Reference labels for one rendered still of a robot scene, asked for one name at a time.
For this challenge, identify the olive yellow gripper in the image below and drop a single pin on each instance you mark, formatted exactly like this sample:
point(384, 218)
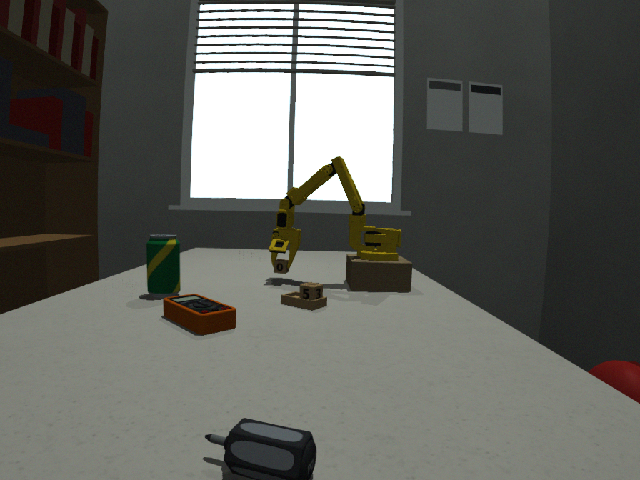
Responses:
point(280, 243)

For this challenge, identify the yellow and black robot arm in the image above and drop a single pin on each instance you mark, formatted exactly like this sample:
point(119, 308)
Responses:
point(384, 238)

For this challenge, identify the green drink can with yellow stripe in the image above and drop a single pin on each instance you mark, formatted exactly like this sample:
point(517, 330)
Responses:
point(163, 265)

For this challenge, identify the orange digital multimeter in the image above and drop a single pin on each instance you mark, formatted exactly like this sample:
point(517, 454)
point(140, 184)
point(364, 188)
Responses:
point(200, 314)

